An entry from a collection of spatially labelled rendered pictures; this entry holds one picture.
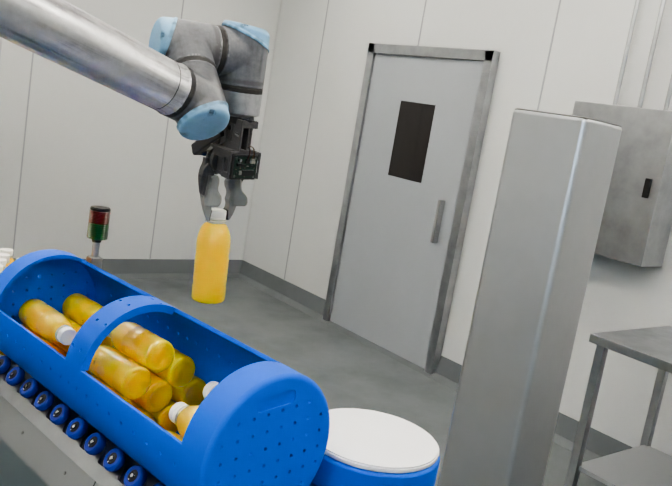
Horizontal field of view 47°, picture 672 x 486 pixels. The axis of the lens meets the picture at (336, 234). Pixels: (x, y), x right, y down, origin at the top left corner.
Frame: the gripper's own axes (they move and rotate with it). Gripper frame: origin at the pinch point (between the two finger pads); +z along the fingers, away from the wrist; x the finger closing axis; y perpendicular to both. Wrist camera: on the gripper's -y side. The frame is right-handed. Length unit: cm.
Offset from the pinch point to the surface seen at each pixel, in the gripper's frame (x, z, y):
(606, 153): -33, -32, 96
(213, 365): 3.6, 33.4, 0.9
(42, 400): -23, 48, -23
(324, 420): 4.0, 28.8, 35.8
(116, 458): -21, 45, 8
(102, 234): 22, 33, -91
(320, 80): 342, -5, -369
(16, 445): -26, 59, -26
